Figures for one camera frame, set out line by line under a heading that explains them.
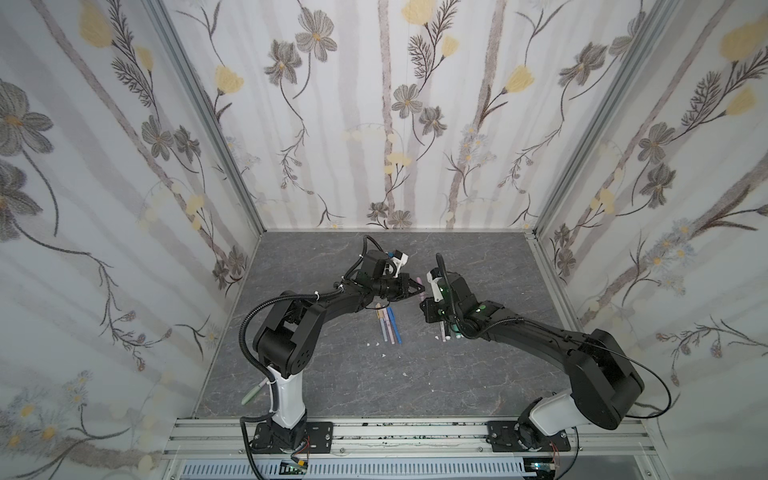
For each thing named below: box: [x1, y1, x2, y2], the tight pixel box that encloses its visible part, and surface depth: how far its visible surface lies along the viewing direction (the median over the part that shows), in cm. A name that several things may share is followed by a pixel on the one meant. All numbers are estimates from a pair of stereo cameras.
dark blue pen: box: [386, 306, 403, 345], surface depth 95 cm
